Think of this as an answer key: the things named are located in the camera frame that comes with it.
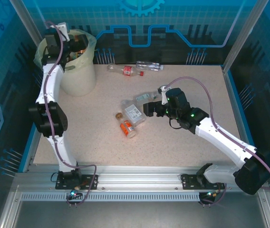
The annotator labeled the slotted cable duct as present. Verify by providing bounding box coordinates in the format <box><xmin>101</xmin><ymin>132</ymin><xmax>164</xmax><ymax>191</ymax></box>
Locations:
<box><xmin>20</xmin><ymin>191</ymin><xmax>201</xmax><ymax>203</ymax></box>

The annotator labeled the aluminium frame post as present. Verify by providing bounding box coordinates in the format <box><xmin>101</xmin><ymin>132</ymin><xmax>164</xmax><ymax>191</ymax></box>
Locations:
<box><xmin>221</xmin><ymin>0</ymin><xmax>270</xmax><ymax>74</ymax></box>
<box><xmin>9</xmin><ymin>0</ymin><xmax>52</xmax><ymax>45</ymax></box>

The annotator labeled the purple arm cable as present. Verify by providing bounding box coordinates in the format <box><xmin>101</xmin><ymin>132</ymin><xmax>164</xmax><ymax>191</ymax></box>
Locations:
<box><xmin>164</xmin><ymin>76</ymin><xmax>270</xmax><ymax>208</ymax></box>
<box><xmin>42</xmin><ymin>20</ymin><xmax>98</xmax><ymax>208</ymax></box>

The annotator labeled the clear crumpled water bottle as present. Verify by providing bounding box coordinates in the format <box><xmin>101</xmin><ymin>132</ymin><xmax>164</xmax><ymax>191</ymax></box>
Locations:
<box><xmin>135</xmin><ymin>60</ymin><xmax>164</xmax><ymax>72</ymax></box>

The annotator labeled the small connector with green light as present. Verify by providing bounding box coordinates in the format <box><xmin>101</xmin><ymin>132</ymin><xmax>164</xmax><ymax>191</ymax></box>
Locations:
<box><xmin>68</xmin><ymin>186</ymin><xmax>82</xmax><ymax>198</ymax></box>
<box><xmin>203</xmin><ymin>190</ymin><xmax>221</xmax><ymax>199</ymax></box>

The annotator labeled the clear plastic bin liner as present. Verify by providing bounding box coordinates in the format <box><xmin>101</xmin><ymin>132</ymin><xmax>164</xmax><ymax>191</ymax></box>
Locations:
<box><xmin>34</xmin><ymin>28</ymin><xmax>97</xmax><ymax>62</ymax></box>

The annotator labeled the clear bottle red label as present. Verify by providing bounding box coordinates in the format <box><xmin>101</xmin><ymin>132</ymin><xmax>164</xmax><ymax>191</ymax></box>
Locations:
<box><xmin>107</xmin><ymin>63</ymin><xmax>146</xmax><ymax>78</ymax></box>

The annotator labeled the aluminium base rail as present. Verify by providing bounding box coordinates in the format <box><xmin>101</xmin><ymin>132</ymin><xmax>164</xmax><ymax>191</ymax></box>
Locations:
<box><xmin>13</xmin><ymin>165</ymin><xmax>268</xmax><ymax>193</ymax></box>

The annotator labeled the cream plastic bin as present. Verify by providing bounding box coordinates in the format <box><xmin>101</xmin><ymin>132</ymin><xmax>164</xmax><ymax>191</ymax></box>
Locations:
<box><xmin>34</xmin><ymin>28</ymin><xmax>97</xmax><ymax>97</ymax></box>

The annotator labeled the grey metal panel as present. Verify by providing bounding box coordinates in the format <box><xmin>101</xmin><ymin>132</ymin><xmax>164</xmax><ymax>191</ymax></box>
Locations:
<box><xmin>11</xmin><ymin>201</ymin><xmax>269</xmax><ymax>228</ymax></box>

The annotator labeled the small bottle brown cap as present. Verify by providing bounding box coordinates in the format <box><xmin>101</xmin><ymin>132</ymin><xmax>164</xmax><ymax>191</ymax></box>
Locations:
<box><xmin>115</xmin><ymin>112</ymin><xmax>137</xmax><ymax>139</ymax></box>

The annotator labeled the clear bottle green white label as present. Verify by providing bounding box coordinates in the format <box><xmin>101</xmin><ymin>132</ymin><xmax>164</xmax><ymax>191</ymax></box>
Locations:
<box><xmin>135</xmin><ymin>91</ymin><xmax>162</xmax><ymax>103</ymax></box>

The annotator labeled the clear bottle white barcode label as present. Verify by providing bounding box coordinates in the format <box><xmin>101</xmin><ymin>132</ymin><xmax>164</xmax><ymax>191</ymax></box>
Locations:
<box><xmin>121</xmin><ymin>99</ymin><xmax>147</xmax><ymax>126</ymax></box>

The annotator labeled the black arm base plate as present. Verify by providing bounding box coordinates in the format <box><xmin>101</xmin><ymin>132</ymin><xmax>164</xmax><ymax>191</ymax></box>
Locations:
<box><xmin>55</xmin><ymin>172</ymin><xmax>99</xmax><ymax>190</ymax></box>
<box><xmin>180</xmin><ymin>172</ymin><xmax>226</xmax><ymax>190</ymax></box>

